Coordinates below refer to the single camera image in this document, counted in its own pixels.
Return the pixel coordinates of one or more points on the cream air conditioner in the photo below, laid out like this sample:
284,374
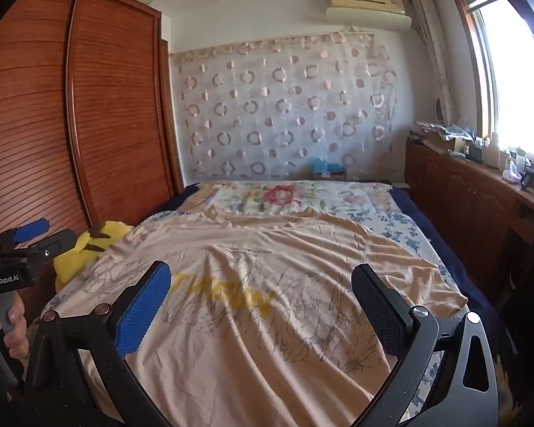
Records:
367,9

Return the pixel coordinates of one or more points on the person's left hand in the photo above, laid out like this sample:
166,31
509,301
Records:
15,324

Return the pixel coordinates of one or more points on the wooden cabinet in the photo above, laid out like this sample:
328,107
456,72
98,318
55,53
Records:
463,200

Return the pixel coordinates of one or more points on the pile of household clutter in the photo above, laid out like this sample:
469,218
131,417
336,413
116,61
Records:
471,142

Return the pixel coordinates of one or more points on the beige printed t-shirt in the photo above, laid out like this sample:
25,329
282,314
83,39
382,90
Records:
258,342

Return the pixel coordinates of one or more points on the blue box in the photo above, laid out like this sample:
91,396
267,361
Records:
328,170

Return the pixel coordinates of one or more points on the wooden framed window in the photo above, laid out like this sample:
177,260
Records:
516,89

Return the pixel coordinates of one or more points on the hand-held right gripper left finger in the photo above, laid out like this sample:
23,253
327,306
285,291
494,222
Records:
144,307

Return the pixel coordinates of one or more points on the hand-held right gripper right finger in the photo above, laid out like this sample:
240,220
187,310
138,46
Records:
378,307

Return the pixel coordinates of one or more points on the yellow plush toy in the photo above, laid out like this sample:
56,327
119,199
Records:
87,253

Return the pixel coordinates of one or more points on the pink floral blanket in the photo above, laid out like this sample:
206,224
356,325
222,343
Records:
280,195

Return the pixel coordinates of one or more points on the wooden slatted wardrobe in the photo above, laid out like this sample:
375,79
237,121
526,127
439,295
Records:
115,120

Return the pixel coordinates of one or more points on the white wrapped pipe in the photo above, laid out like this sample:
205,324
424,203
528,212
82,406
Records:
431,44

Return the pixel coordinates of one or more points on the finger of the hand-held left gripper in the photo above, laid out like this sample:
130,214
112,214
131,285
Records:
55,242
33,227

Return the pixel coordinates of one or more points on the navy bed cover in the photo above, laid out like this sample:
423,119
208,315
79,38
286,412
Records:
467,275

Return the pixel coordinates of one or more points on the sheer circle-patterned wall cloth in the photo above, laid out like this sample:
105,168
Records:
271,111

